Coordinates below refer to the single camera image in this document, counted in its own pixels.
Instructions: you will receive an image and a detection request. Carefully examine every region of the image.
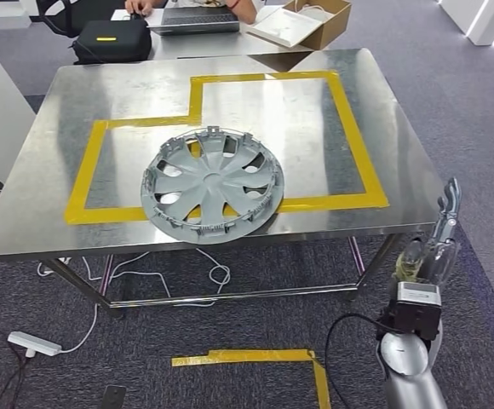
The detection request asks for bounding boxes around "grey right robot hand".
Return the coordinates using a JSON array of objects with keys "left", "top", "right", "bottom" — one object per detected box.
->
[{"left": 393, "top": 176, "right": 463, "bottom": 286}]

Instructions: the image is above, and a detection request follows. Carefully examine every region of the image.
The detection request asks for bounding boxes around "person's right hand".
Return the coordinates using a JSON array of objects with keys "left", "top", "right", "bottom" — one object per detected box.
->
[{"left": 124, "top": 0, "right": 156, "bottom": 17}]

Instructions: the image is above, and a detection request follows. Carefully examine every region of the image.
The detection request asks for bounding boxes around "grey plastic wheel cover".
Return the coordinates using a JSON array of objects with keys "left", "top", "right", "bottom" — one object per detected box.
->
[{"left": 139, "top": 126, "right": 285, "bottom": 245}]

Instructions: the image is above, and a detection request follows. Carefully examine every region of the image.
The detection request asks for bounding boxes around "steel workbench table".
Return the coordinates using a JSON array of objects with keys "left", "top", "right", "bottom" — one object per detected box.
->
[{"left": 0, "top": 48, "right": 444, "bottom": 312}]

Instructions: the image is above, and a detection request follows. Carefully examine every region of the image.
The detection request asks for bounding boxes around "black case yellow stripe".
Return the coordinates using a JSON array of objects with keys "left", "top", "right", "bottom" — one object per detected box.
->
[{"left": 71, "top": 18, "right": 153, "bottom": 65}]

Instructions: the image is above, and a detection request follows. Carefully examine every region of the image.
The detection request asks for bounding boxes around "person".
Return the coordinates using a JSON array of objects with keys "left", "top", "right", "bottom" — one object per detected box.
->
[{"left": 124, "top": 0, "right": 260, "bottom": 25}]

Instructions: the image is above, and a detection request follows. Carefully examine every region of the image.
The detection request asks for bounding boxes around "black office chair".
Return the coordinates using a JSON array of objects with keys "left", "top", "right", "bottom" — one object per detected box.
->
[{"left": 36, "top": 0, "right": 126, "bottom": 37}]

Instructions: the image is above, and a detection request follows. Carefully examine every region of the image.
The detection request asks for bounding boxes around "grey laptop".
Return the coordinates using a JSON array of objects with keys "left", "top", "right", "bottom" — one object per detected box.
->
[{"left": 149, "top": 5, "right": 240, "bottom": 37}]

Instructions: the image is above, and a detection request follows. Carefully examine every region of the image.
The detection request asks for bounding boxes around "white flat box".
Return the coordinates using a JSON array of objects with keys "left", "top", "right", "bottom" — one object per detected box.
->
[{"left": 246, "top": 6, "right": 335, "bottom": 49}]

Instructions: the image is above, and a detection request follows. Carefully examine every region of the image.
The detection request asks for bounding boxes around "white cabinet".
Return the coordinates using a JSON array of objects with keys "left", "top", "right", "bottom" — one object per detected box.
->
[{"left": 0, "top": 28, "right": 37, "bottom": 185}]

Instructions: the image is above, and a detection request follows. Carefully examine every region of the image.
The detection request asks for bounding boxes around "brown cardboard box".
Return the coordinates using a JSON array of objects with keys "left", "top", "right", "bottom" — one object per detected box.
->
[{"left": 283, "top": 0, "right": 353, "bottom": 52}]

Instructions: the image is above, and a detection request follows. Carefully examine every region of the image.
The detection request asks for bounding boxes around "white power strip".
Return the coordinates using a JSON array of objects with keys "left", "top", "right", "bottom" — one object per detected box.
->
[{"left": 7, "top": 331, "right": 63, "bottom": 358}]

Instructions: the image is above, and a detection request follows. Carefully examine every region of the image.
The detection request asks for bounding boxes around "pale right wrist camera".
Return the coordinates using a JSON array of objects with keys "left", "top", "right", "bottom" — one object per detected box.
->
[{"left": 389, "top": 280, "right": 444, "bottom": 343}]

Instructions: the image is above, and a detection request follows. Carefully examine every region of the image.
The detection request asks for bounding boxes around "black camera cable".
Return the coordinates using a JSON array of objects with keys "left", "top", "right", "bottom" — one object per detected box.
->
[{"left": 324, "top": 313, "right": 390, "bottom": 409}]

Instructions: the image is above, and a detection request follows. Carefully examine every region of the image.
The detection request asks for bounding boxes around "white power cable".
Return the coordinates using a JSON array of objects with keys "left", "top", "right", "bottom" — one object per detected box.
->
[{"left": 36, "top": 248, "right": 232, "bottom": 357}]

